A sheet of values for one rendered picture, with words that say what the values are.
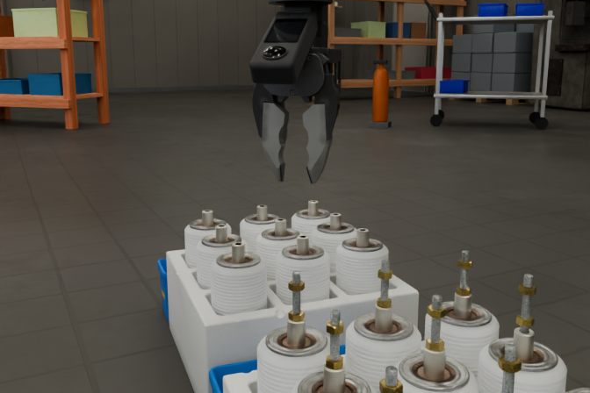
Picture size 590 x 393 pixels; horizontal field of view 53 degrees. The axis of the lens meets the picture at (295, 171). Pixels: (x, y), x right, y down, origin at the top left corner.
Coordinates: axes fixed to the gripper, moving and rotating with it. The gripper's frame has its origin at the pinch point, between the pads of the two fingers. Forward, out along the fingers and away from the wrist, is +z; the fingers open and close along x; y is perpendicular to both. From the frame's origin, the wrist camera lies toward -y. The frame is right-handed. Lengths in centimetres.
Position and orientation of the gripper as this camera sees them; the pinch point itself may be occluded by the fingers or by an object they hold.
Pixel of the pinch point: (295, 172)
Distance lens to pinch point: 67.5
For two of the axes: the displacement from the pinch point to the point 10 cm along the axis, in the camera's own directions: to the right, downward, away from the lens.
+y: 3.1, -1.8, 9.3
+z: 0.0, 9.8, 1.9
